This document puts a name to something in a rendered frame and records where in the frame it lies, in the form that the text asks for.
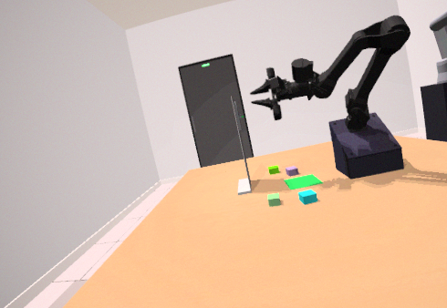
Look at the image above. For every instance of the teal cube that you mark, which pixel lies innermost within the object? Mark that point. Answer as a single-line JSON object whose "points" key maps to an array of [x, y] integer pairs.
{"points": [[307, 196]]}

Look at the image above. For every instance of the green square marking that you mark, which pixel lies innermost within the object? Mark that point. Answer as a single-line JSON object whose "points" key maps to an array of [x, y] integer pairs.
{"points": [[303, 181]]}

